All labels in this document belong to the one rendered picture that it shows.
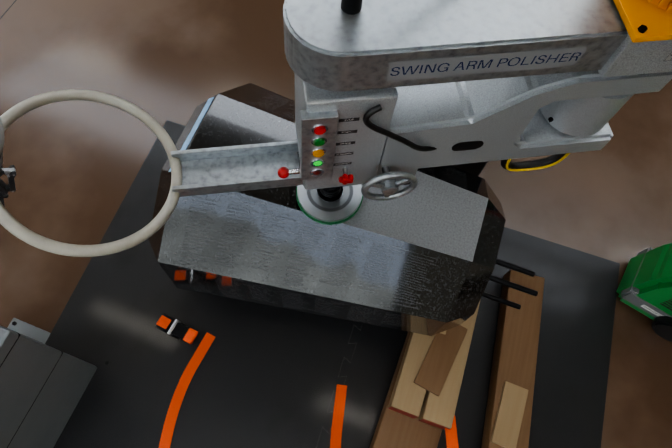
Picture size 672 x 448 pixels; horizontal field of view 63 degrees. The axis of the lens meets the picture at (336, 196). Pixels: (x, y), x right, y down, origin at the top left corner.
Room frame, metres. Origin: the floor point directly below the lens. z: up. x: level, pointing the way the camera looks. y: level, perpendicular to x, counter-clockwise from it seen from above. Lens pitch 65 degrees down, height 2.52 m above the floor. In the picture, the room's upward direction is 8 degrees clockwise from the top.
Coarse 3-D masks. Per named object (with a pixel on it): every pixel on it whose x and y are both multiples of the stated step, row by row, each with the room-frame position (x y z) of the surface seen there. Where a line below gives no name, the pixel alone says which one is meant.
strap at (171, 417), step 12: (204, 336) 0.40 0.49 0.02; (204, 348) 0.35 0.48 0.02; (192, 360) 0.29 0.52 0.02; (192, 372) 0.24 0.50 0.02; (180, 384) 0.19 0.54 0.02; (180, 396) 0.14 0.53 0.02; (336, 396) 0.23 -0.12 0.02; (336, 408) 0.18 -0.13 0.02; (168, 420) 0.05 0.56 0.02; (336, 420) 0.14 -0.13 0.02; (168, 432) 0.00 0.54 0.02; (336, 432) 0.09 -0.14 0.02; (456, 432) 0.14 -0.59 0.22; (168, 444) -0.04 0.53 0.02; (336, 444) 0.04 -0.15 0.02; (456, 444) 0.10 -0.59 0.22
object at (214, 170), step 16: (256, 144) 0.77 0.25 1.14; (272, 144) 0.78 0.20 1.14; (288, 144) 0.79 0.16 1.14; (192, 160) 0.71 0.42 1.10; (208, 160) 0.72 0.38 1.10; (224, 160) 0.73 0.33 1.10; (240, 160) 0.73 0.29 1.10; (256, 160) 0.74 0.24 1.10; (272, 160) 0.75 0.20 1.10; (288, 160) 0.76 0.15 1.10; (192, 176) 0.66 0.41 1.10; (208, 176) 0.67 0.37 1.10; (224, 176) 0.68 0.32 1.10; (240, 176) 0.68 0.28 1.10; (256, 176) 0.69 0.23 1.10; (272, 176) 0.70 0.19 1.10; (288, 176) 0.68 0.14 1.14; (192, 192) 0.60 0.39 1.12; (208, 192) 0.62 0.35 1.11; (224, 192) 0.63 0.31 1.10
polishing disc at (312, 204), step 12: (300, 192) 0.75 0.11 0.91; (312, 192) 0.76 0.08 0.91; (348, 192) 0.77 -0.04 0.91; (360, 192) 0.78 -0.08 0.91; (300, 204) 0.71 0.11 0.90; (312, 204) 0.71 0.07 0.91; (324, 204) 0.72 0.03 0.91; (336, 204) 0.72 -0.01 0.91; (348, 204) 0.73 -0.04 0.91; (312, 216) 0.67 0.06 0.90; (324, 216) 0.68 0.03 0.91; (336, 216) 0.68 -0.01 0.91; (348, 216) 0.69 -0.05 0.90
